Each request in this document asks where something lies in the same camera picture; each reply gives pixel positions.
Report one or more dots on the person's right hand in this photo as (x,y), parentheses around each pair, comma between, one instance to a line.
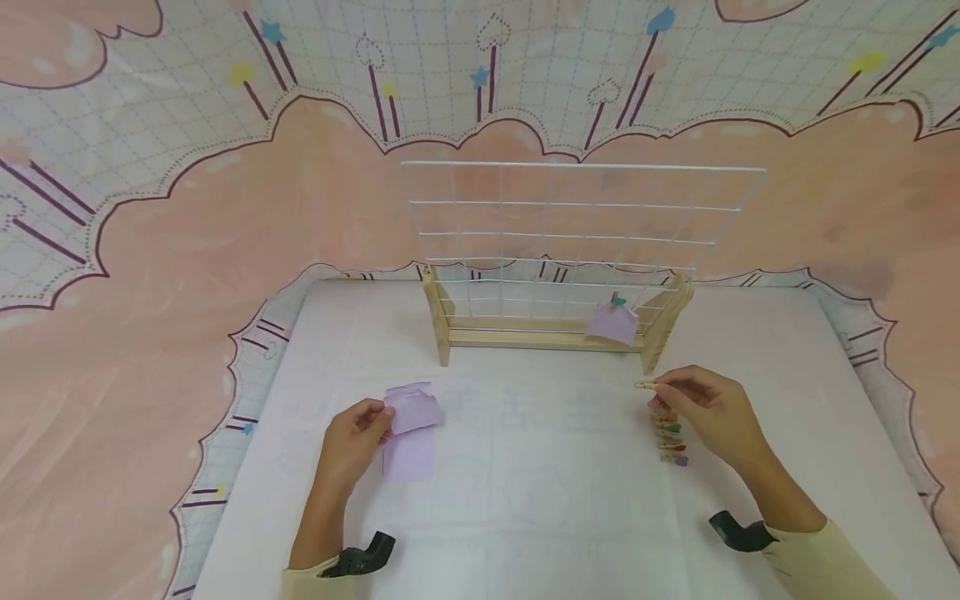
(724,417)

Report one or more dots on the light wooden stand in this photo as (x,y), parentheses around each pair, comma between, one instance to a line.
(525,338)

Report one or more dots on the person's right index finger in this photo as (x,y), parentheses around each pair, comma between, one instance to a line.
(681,374)

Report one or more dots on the person's left forearm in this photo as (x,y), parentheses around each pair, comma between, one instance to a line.
(321,521)

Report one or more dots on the person's right thumb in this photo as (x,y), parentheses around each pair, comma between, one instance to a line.
(679,401)

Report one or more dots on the person's right fingers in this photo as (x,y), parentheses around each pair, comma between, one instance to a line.
(655,401)

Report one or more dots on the purple paper sheet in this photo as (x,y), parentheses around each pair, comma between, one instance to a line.
(611,325)
(417,413)

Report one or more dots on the green clothespin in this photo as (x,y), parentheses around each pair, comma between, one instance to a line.
(617,300)

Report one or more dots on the stack of purple papers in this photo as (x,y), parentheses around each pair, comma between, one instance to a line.
(409,460)

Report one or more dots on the person's left index finger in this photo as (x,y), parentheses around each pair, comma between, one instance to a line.
(365,406)

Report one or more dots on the person's left thumb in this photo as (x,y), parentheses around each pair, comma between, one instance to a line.
(380,422)

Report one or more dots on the person's left hand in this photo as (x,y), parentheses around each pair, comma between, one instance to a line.
(347,442)

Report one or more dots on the person's right forearm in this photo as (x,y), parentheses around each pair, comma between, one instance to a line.
(810,525)

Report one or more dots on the row of colourful clothespins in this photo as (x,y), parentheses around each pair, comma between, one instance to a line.
(670,435)

